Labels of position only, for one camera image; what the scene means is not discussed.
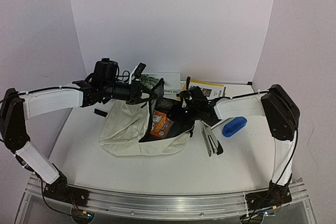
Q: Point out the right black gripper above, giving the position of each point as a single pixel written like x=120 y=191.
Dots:
x=190 y=94

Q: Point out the white palm leaf book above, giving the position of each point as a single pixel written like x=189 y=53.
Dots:
x=172 y=81

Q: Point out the white Decorate book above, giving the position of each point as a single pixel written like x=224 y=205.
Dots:
x=210 y=90

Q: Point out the blue pencil case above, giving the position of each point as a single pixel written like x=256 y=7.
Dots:
x=233 y=126

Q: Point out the orange cover paperback book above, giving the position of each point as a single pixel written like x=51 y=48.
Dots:
x=161 y=124

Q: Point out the yellow flat book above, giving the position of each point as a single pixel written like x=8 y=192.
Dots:
x=194 y=81

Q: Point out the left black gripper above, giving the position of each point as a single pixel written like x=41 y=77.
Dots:
x=136 y=92

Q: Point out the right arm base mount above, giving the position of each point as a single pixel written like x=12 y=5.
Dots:
x=275 y=195

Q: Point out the silver black stapler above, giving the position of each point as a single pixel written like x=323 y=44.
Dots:
x=212 y=144

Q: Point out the cream canvas backpack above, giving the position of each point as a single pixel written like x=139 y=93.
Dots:
x=126 y=130

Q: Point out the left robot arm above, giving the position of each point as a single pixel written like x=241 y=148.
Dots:
x=20 y=108

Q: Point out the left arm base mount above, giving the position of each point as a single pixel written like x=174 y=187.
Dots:
x=60 y=191

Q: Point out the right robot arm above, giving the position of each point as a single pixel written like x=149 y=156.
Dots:
x=274 y=104

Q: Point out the aluminium front rail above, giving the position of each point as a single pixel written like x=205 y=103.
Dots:
x=190 y=207

